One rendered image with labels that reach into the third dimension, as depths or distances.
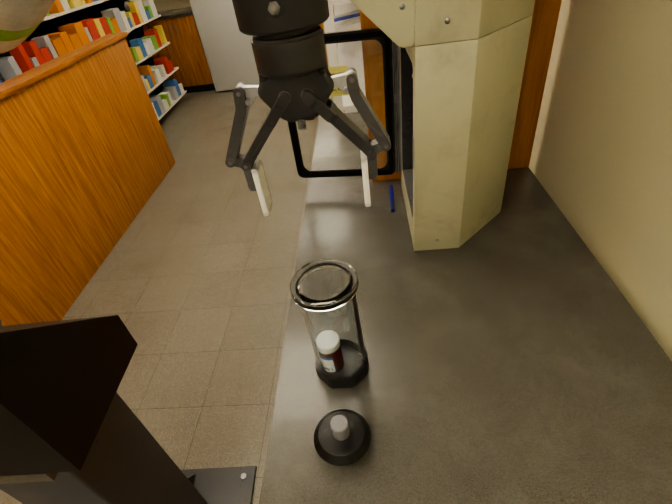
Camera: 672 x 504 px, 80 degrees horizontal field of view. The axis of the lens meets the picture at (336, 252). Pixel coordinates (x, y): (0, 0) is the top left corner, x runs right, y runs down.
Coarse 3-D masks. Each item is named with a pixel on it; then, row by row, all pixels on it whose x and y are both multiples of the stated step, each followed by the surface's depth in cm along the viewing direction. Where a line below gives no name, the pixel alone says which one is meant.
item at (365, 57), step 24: (336, 48) 102; (360, 48) 101; (336, 72) 106; (360, 72) 105; (336, 96) 110; (384, 96) 108; (312, 120) 115; (360, 120) 113; (384, 120) 112; (312, 144) 120; (336, 144) 119; (312, 168) 125; (336, 168) 124; (360, 168) 122
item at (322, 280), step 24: (312, 264) 66; (336, 264) 66; (312, 288) 68; (336, 288) 70; (312, 312) 62; (336, 312) 61; (312, 336) 67; (336, 336) 65; (336, 360) 68; (360, 360) 72
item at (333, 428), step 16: (336, 416) 62; (352, 416) 65; (320, 432) 64; (336, 432) 61; (352, 432) 63; (368, 432) 64; (320, 448) 62; (336, 448) 62; (352, 448) 61; (336, 464) 61
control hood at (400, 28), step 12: (360, 0) 68; (372, 0) 68; (384, 0) 68; (396, 0) 67; (408, 0) 67; (372, 12) 69; (384, 12) 69; (396, 12) 69; (408, 12) 68; (384, 24) 70; (396, 24) 70; (408, 24) 70; (396, 36) 71; (408, 36) 71
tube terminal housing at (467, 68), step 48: (432, 0) 67; (480, 0) 67; (528, 0) 77; (432, 48) 72; (480, 48) 72; (432, 96) 77; (480, 96) 79; (432, 144) 83; (480, 144) 87; (432, 192) 90; (480, 192) 96; (432, 240) 99
